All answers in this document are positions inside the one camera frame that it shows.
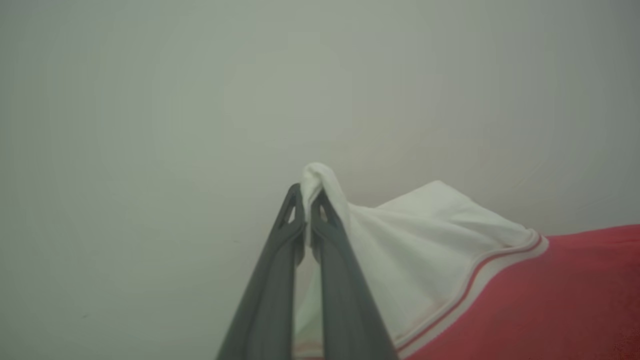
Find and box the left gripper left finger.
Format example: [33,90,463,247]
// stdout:
[216,183,307,360]

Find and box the red basketball jersey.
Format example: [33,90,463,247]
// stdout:
[292,162,640,360]

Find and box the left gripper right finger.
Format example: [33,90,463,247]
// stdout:
[310,189,401,360]

